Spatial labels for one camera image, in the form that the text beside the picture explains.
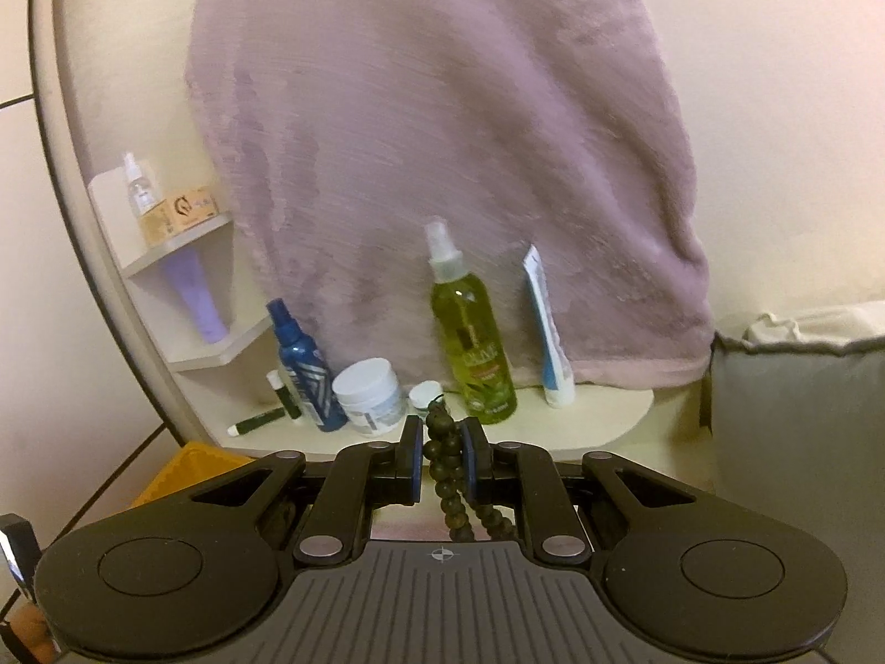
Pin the pink fleece blanket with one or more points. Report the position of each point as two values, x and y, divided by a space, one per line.
449 152

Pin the purple tube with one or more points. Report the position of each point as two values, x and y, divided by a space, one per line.
197 297

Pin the blue spray bottle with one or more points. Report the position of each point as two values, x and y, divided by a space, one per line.
304 366

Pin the small green-labelled jar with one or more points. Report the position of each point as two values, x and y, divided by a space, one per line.
423 398

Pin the green oil spray bottle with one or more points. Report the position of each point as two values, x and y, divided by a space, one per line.
470 332

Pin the yellow plastic basket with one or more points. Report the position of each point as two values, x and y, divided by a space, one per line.
187 474

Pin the person's left hand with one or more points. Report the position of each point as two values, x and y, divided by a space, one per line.
38 633

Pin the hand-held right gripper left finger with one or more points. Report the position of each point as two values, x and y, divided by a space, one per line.
413 456

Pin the white cream jar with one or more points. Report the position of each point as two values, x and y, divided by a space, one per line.
370 394

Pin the dark green pencil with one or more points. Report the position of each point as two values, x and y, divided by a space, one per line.
257 422

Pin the clear spray bottle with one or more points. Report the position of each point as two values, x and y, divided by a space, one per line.
138 190

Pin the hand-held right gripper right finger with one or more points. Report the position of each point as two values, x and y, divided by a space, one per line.
471 460

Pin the blue and white tube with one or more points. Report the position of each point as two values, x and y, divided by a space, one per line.
550 332

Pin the white vanity shelf unit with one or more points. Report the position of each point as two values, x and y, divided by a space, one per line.
608 422

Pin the tan cardboard box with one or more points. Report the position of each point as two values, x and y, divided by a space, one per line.
180 216

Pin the grey cushion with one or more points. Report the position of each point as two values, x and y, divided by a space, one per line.
802 415

